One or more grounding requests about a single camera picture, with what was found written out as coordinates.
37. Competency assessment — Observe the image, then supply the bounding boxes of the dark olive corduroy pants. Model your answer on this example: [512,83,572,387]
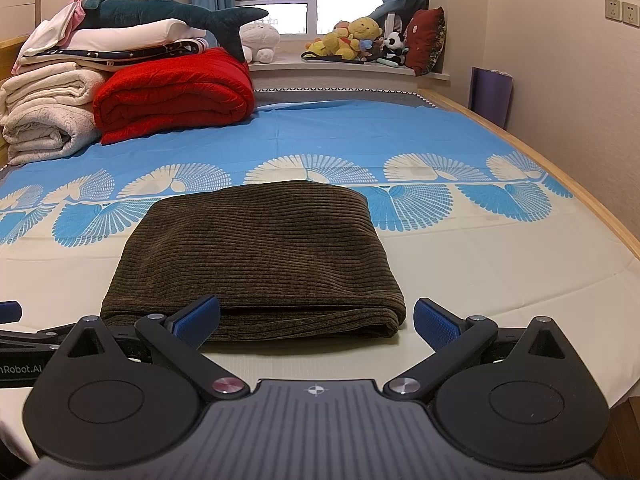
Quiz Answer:
[100,180,407,343]

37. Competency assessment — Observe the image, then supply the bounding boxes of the white seal plush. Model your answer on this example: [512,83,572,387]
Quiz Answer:
[239,21,281,64]

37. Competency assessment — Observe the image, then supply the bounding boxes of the yellow bear plush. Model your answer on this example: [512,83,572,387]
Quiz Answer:
[347,17,386,58]

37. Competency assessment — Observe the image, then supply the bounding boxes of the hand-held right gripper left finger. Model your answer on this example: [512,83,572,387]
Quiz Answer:
[62,295,251,402]

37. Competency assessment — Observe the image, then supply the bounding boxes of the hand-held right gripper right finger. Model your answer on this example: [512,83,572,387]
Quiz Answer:
[382,297,576,403]

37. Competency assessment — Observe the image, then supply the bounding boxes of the dark starred folded blanket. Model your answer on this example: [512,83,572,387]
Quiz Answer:
[12,37,208,73]

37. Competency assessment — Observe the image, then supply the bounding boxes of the red cushion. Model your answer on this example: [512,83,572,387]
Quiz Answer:
[404,7,447,77]

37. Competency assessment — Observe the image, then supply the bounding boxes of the white fluffy folded blanket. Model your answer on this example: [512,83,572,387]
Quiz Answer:
[0,62,108,167]

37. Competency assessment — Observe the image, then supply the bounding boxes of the blue white printed bed sheet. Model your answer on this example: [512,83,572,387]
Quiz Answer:
[0,97,640,466]

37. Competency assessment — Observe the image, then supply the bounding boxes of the dark teal shark plush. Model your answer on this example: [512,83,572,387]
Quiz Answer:
[77,0,270,63]

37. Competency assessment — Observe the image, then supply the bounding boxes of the red folded blanket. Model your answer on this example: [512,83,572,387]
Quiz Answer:
[92,47,256,146]

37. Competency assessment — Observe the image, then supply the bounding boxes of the white cloth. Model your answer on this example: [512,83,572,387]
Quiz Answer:
[20,2,83,57]

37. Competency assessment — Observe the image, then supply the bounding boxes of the white window sill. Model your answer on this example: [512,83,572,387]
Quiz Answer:
[247,57,451,85]

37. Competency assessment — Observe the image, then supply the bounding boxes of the yellow orange plush toy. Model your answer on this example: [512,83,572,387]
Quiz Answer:
[306,20,361,59]

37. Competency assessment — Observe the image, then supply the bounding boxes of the purple rolled mat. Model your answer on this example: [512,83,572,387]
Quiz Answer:
[470,66,514,128]

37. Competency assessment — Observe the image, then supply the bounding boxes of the panda plush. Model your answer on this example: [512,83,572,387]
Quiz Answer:
[382,31,408,65]

